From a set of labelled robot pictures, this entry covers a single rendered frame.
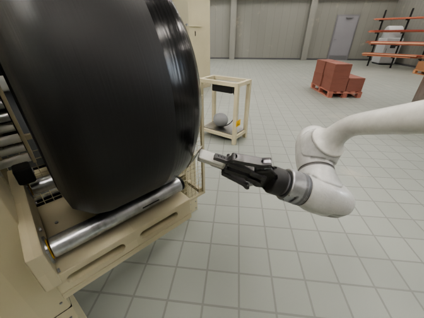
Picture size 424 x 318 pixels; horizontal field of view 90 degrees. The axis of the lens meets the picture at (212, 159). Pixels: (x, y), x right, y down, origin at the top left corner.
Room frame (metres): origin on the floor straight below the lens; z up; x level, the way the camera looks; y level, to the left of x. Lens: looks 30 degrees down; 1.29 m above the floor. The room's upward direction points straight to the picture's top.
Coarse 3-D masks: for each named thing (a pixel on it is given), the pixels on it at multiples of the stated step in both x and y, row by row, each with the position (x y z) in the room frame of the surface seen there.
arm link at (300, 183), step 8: (288, 168) 0.48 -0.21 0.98; (296, 176) 0.44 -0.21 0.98; (304, 176) 0.45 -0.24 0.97; (288, 184) 0.43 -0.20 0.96; (296, 184) 0.43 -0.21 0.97; (304, 184) 0.43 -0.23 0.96; (288, 192) 0.42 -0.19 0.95; (296, 192) 0.42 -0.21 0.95; (304, 192) 0.42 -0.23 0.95; (288, 200) 0.43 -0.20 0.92; (296, 200) 0.42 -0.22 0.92; (304, 200) 0.42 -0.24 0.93
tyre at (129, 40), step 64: (0, 0) 0.30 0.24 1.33; (64, 0) 0.32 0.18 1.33; (128, 0) 0.39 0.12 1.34; (0, 64) 0.57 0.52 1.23; (64, 64) 0.28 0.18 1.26; (128, 64) 0.33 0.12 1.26; (192, 64) 0.42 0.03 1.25; (64, 128) 0.26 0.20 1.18; (128, 128) 0.30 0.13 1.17; (192, 128) 0.39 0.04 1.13; (64, 192) 0.30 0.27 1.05; (128, 192) 0.32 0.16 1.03
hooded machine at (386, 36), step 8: (384, 32) 11.78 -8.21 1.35; (392, 32) 11.37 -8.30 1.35; (400, 32) 11.32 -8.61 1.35; (384, 40) 11.44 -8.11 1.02; (392, 40) 11.22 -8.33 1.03; (376, 48) 11.94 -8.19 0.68; (384, 48) 11.26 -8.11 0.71; (392, 48) 11.20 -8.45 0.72; (376, 56) 11.67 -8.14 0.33; (384, 64) 11.26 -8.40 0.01
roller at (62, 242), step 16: (160, 192) 0.46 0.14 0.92; (176, 192) 0.49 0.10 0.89; (128, 208) 0.40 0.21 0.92; (144, 208) 0.42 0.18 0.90; (80, 224) 0.34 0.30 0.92; (96, 224) 0.35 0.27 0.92; (112, 224) 0.36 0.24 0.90; (48, 240) 0.30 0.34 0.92; (64, 240) 0.30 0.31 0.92; (80, 240) 0.31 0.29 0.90
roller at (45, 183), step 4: (44, 176) 0.53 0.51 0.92; (48, 176) 0.53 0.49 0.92; (36, 180) 0.51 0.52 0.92; (40, 180) 0.51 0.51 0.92; (44, 180) 0.51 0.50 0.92; (48, 180) 0.52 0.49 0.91; (52, 180) 0.52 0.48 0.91; (28, 184) 0.51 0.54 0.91; (32, 184) 0.49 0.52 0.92; (36, 184) 0.50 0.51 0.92; (40, 184) 0.50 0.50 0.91; (44, 184) 0.51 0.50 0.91; (48, 184) 0.51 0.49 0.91; (52, 184) 0.52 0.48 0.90; (32, 188) 0.49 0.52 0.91; (36, 188) 0.49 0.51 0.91; (40, 188) 0.50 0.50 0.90; (44, 188) 0.50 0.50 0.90; (48, 188) 0.51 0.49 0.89; (52, 188) 0.52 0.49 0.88; (32, 192) 0.49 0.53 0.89; (36, 192) 0.49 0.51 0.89; (40, 192) 0.50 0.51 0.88
